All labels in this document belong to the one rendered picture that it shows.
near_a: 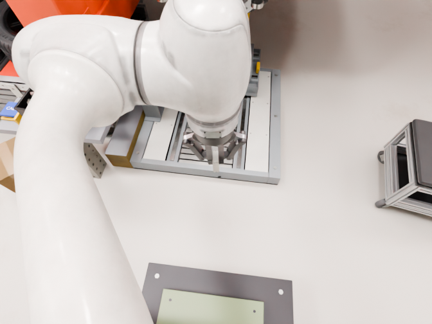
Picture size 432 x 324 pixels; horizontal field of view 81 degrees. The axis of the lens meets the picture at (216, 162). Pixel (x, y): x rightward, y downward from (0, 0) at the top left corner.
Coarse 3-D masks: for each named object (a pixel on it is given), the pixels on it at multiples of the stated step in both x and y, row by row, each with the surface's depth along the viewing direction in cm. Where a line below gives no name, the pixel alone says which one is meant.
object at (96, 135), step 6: (6, 120) 101; (0, 126) 100; (6, 126) 100; (12, 126) 100; (18, 126) 100; (108, 126) 102; (0, 132) 101; (6, 132) 101; (12, 132) 100; (90, 132) 98; (96, 132) 98; (102, 132) 98; (90, 138) 97; (96, 138) 97; (102, 138) 98; (102, 144) 99
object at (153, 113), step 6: (144, 108) 143; (150, 108) 142; (156, 108) 142; (162, 108) 152; (150, 114) 147; (156, 114) 146; (162, 114) 151; (144, 120) 149; (150, 120) 148; (156, 120) 148
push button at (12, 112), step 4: (8, 104) 102; (12, 104) 102; (4, 108) 101; (8, 108) 101; (12, 108) 101; (0, 112) 100; (4, 112) 100; (8, 112) 100; (12, 112) 100; (16, 112) 100; (8, 116) 100; (12, 116) 99
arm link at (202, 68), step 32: (192, 0) 24; (224, 0) 24; (160, 32) 26; (192, 32) 23; (224, 32) 24; (160, 64) 28; (192, 64) 26; (224, 64) 26; (160, 96) 31; (192, 96) 30; (224, 96) 30
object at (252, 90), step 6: (258, 54) 164; (258, 60) 164; (258, 66) 158; (252, 72) 160; (258, 72) 157; (252, 78) 154; (258, 78) 154; (252, 84) 154; (246, 90) 153; (252, 90) 153
